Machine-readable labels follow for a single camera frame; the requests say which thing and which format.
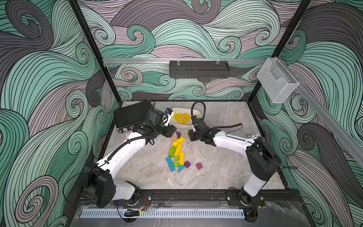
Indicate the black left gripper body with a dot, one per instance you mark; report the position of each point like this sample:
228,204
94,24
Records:
165,131

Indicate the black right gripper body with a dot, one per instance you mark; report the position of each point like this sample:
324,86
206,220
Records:
194,136

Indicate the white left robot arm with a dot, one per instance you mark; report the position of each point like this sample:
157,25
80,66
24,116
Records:
97,180

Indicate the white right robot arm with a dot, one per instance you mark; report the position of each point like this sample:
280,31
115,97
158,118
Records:
262,158

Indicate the natural wood rectangular block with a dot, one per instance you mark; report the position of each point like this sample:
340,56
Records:
174,138

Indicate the white plastic tub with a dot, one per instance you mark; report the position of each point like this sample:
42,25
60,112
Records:
178,110

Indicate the yellow slanted long block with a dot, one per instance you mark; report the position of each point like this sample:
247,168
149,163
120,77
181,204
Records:
178,141

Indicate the yellow upright long block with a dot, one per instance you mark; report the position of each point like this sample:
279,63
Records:
178,150

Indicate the green rectangular block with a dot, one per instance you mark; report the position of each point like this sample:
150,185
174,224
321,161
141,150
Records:
172,152

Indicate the light green arch block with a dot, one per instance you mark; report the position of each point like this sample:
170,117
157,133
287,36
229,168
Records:
176,162

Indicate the magenta cube block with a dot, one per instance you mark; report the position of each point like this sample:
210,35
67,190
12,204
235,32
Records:
199,166

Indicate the purple cube block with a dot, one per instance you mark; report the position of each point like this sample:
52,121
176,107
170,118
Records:
187,164

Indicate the black aluminium carrying case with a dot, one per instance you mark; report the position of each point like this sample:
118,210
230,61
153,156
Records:
126,118

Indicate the teal long block at left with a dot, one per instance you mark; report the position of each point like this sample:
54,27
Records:
170,164

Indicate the teal triangle block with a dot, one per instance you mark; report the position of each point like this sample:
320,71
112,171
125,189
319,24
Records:
180,168

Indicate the pink and white toy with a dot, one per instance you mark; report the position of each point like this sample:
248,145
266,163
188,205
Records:
253,136

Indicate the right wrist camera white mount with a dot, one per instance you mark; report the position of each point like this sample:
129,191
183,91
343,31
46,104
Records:
195,123

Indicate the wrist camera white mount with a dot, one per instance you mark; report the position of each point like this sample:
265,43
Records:
168,115
195,123

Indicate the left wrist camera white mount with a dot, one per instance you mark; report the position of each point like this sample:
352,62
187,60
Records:
168,115

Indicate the black wall-mounted tray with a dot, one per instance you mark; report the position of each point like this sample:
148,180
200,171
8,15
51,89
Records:
202,70

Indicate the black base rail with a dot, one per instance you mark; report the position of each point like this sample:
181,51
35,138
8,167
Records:
232,197

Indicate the clear acrylic wall holder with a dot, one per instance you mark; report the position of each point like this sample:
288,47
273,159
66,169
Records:
277,80

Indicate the white slotted cable duct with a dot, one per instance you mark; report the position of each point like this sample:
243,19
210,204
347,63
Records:
166,213

